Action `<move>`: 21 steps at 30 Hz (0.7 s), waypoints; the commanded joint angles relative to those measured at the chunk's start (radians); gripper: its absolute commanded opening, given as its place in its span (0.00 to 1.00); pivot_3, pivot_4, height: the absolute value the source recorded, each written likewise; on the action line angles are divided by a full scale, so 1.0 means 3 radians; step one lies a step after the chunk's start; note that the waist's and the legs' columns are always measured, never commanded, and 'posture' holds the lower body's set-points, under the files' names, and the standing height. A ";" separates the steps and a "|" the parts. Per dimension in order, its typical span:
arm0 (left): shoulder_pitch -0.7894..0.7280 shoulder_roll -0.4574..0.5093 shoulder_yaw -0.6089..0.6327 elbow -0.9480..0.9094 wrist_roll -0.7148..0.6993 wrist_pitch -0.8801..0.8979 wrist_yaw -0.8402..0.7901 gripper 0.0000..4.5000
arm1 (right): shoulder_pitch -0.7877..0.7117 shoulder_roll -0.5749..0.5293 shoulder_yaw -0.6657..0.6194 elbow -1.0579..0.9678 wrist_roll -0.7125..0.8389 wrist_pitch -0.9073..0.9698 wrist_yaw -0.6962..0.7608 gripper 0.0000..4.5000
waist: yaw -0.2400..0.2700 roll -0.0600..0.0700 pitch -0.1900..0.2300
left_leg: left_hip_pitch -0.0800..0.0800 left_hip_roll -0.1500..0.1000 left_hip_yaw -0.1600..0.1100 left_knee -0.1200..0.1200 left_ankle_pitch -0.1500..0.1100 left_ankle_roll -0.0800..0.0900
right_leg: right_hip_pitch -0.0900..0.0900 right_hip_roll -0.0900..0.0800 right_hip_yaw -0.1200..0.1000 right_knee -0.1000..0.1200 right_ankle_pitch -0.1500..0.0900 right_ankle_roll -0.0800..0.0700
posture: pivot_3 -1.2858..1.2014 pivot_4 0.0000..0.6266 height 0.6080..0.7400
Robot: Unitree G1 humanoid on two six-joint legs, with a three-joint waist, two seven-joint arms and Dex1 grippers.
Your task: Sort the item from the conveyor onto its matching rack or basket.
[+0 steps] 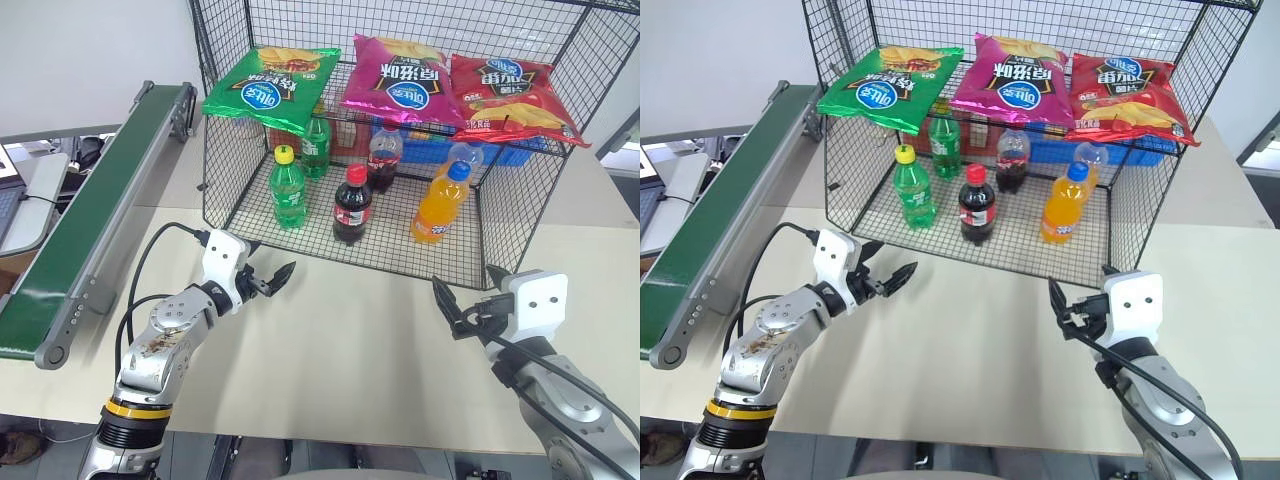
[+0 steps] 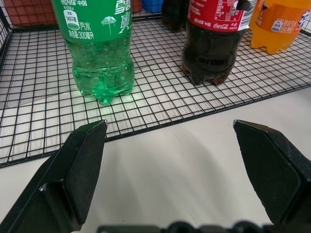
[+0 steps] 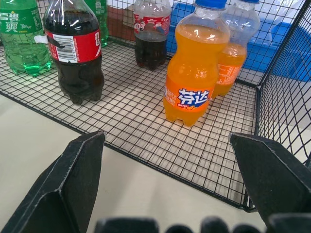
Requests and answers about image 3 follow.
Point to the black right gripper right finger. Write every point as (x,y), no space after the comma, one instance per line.
(272,174)

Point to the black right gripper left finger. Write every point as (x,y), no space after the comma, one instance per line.
(73,179)

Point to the half-full Coca-Cola bottle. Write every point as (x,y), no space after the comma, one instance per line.
(151,34)

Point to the brown cardboard box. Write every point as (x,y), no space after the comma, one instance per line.
(120,23)

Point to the half-full orange Fanta bottle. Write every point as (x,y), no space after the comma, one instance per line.
(232,48)

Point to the full orange Fanta bottle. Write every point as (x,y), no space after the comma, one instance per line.
(192,72)

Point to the full Coca-Cola bottle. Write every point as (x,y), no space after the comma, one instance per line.
(75,55)

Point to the blue plastic bin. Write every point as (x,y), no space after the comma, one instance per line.
(279,41)

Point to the green Sprite bottle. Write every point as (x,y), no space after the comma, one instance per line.
(100,21)
(20,38)

